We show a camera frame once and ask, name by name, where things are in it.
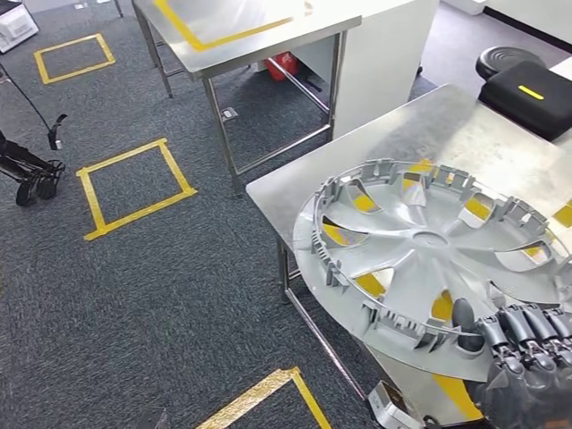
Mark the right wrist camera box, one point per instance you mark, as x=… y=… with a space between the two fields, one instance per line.
x=393 y=411

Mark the white cabinet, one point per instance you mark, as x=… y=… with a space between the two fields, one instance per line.
x=379 y=65

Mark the metal floor socket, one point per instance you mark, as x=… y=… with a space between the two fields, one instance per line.
x=230 y=114

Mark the white box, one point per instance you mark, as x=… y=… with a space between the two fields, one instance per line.
x=17 y=26

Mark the black round stool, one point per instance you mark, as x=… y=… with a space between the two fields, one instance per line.
x=500 y=59

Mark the stainless steel workbench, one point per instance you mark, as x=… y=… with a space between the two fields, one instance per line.
x=447 y=130

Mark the stainless steel table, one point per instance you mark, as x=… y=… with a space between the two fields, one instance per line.
x=245 y=23

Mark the black folded tripod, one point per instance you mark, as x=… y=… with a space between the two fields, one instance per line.
x=26 y=172

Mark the white desk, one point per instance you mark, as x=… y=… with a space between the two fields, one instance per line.
x=564 y=68

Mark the yellow tape on workbench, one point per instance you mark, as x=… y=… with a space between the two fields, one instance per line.
x=456 y=394

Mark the black hard case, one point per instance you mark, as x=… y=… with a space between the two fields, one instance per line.
x=514 y=112

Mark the red object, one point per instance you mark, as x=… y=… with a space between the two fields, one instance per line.
x=281 y=65

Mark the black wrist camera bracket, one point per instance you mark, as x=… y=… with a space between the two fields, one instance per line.
x=431 y=423

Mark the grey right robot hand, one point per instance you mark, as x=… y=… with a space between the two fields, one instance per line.
x=527 y=379

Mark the grey plastic wheel hubcap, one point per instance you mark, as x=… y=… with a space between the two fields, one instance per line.
x=429 y=266

